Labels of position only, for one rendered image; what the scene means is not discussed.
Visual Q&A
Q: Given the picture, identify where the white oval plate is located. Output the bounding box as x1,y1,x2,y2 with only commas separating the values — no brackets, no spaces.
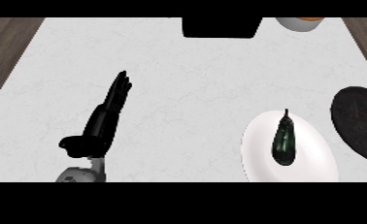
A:
240,110,341,183

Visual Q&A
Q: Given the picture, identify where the black round pan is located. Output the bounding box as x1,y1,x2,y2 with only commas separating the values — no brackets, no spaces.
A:
331,85,367,160

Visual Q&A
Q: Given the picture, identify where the dark green vegetable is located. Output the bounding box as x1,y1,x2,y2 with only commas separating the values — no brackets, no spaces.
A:
271,108,298,167

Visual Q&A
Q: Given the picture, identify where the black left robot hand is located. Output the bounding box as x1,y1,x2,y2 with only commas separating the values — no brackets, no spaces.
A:
58,70,134,159

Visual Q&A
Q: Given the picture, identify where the white bowl with orange content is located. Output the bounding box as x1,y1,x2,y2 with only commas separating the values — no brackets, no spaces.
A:
276,17,326,33

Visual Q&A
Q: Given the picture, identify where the black box appliance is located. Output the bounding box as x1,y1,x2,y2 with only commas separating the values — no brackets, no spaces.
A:
181,17,264,39

